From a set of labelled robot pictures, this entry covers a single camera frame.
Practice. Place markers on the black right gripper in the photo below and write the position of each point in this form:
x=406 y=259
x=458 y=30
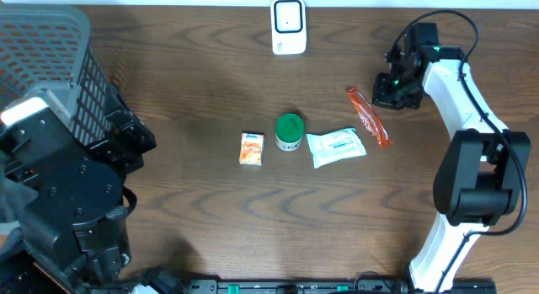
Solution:
x=381 y=96

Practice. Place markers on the red chocolate bar wrapper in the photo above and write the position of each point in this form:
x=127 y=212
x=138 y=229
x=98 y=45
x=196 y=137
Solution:
x=369 y=118

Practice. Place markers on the mint green wet wipes pack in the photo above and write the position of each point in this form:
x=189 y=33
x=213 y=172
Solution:
x=334 y=146

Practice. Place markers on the green lid seasoning jar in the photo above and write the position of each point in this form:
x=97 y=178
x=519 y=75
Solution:
x=289 y=132

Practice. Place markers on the small orange juice packet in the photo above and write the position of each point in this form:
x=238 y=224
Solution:
x=252 y=149

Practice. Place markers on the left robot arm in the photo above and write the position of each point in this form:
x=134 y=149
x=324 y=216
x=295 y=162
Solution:
x=65 y=155

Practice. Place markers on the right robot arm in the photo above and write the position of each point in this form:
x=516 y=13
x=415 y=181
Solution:
x=482 y=175

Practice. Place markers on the white barcode scanner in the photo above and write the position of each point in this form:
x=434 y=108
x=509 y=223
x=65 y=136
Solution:
x=288 y=27

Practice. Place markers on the grey plastic mesh basket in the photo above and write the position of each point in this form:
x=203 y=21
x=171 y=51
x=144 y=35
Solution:
x=47 y=63

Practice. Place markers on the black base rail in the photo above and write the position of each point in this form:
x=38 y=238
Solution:
x=158 y=280

